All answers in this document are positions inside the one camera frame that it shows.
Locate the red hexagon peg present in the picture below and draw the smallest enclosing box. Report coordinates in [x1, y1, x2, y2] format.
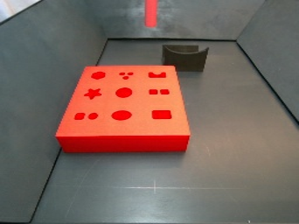
[144, 0, 158, 27]

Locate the red shape board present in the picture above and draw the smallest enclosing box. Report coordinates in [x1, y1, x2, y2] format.
[56, 66, 191, 153]

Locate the black curved holder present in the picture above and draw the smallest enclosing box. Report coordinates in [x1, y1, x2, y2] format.
[163, 45, 210, 72]

